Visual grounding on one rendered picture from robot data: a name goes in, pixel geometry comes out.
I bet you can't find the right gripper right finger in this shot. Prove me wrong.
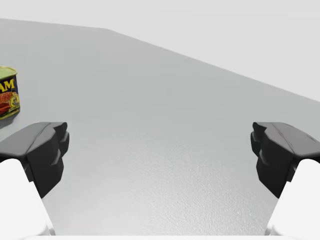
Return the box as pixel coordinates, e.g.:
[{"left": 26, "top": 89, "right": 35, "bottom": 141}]
[{"left": 250, "top": 121, "right": 320, "bottom": 236}]

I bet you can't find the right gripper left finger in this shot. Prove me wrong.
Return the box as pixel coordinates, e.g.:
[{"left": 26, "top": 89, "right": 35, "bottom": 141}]
[{"left": 0, "top": 121, "right": 71, "bottom": 236}]

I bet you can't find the green and blue rectangular can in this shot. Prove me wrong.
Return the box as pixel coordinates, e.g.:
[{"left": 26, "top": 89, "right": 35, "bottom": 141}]
[{"left": 0, "top": 65, "right": 21, "bottom": 122}]

